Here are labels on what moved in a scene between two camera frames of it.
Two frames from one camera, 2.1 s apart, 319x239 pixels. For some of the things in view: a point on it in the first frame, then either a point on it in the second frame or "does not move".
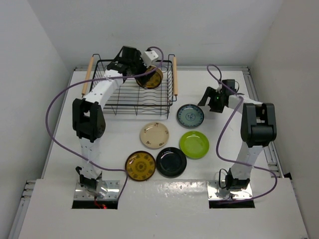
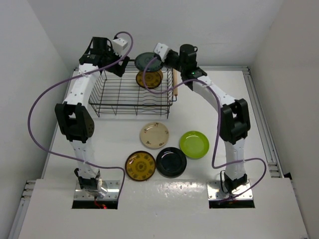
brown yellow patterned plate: x=155 y=79 does not move
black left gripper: x=138 y=58 to x=116 y=68
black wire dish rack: x=129 y=98 does not move
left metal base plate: x=105 y=190 does not move
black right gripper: x=211 y=92 to x=166 y=62
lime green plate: x=194 y=144 does not move
